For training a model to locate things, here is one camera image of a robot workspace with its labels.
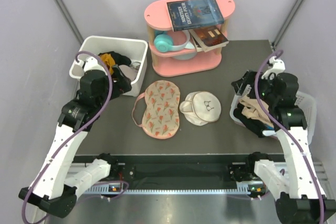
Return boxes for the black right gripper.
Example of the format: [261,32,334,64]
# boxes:
[232,70,278,106]

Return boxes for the mustard yellow bra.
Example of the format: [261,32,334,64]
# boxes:
[99,53,116,75]

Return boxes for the white mesh laundry bag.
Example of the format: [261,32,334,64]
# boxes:
[179,91,222,126]

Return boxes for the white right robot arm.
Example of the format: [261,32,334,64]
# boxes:
[232,52,335,223]

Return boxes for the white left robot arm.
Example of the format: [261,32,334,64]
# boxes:
[18,57,132,218]

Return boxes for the beige bra in bin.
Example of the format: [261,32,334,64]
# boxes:
[119,62,141,82]

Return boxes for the floral mesh laundry bag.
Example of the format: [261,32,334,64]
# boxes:
[135,80,181,140]

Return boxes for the white plastic basket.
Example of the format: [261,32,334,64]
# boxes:
[229,91,317,145]

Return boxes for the beige cloth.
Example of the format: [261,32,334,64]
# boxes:
[238,95,273,127]

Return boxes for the black garment in basket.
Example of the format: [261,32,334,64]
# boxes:
[233,103,273,138]

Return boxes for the white plastic bin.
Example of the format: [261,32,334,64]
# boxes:
[69,36,148,97]

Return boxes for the teal headphones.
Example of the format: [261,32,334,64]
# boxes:
[154,30,195,52]

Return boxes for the dark orange book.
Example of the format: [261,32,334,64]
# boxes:
[189,26,229,52]

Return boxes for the pink wooden shelf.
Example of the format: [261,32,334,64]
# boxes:
[144,0,235,77]

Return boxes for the grey bowl on shelf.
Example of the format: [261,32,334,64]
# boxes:
[173,51,197,60]

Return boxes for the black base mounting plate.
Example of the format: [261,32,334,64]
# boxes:
[116,162,257,185]

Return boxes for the blue Nineteen Eighty-Four book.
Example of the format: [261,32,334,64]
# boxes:
[167,0,225,31]

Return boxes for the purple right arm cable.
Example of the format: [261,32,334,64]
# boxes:
[254,49,329,224]

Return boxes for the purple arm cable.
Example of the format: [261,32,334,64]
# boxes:
[22,50,129,224]
[254,49,329,224]

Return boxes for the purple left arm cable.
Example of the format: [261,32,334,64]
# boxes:
[22,50,129,224]

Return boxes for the grey slotted cable duct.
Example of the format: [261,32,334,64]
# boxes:
[83,184,266,195]

